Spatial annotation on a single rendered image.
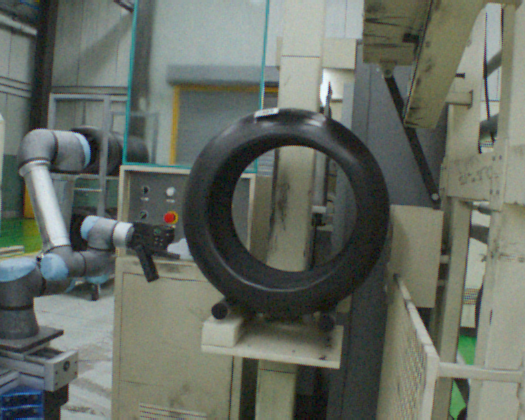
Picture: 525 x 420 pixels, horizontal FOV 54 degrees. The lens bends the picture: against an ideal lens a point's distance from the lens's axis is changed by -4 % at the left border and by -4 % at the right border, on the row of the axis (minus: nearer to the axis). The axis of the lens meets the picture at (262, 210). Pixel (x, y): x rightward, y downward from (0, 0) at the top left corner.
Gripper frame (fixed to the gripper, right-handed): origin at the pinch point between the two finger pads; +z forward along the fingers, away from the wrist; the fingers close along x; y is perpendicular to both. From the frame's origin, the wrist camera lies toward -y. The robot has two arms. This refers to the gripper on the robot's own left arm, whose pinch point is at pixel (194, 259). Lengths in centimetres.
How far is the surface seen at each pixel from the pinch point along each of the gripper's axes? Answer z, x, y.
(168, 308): -21, 50, -32
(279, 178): 16.0, 24.9, 26.8
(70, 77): -639, 961, 151
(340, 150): 35, -12, 37
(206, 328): 9.7, -12.1, -15.0
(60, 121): -645, 962, 47
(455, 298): 77, 19, 2
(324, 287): 37.7, -11.7, 2.6
